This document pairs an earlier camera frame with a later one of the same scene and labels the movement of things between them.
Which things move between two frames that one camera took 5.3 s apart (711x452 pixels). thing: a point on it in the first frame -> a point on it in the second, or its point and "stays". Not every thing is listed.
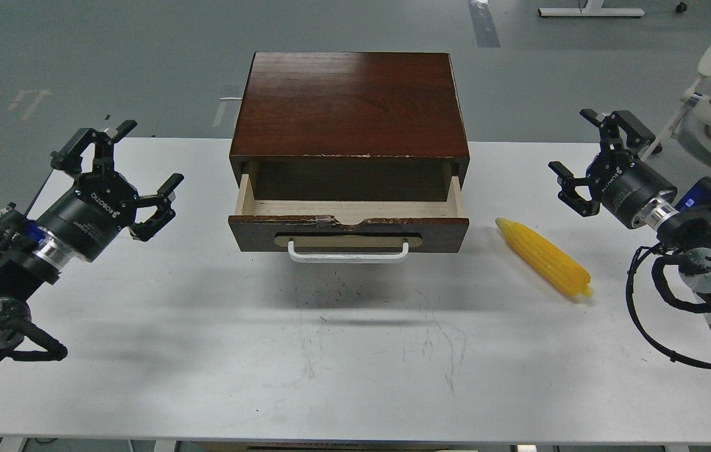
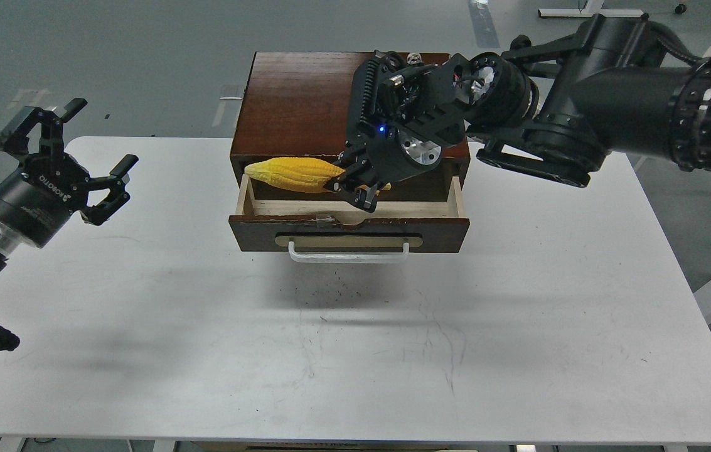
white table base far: [592, 8] stays
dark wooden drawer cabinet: [345, 126] stays
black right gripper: [621, 184] -> [404, 112]
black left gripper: [98, 206] -> [32, 204]
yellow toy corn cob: [545, 260] -> [297, 174]
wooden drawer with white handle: [349, 231] stays
